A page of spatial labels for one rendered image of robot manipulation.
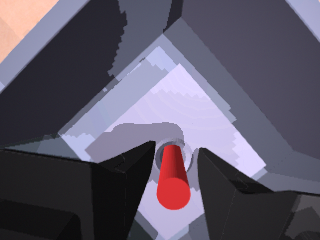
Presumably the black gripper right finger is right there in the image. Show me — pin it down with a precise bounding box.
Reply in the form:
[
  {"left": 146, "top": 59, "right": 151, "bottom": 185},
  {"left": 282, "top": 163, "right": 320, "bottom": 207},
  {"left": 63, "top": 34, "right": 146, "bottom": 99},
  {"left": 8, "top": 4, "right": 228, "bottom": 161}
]
[{"left": 197, "top": 147, "right": 320, "bottom": 240}]

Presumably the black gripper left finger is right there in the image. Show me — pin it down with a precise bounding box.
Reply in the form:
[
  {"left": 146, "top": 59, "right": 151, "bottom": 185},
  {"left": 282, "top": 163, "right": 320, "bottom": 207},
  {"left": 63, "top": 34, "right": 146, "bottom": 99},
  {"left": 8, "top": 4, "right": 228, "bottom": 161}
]
[{"left": 0, "top": 141, "right": 156, "bottom": 240}]

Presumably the red peg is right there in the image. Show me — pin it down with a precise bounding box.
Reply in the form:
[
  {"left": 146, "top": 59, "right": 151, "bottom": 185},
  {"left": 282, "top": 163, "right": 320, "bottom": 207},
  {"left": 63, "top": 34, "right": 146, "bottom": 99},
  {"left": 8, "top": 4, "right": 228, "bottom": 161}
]
[{"left": 156, "top": 145, "right": 191, "bottom": 210}]

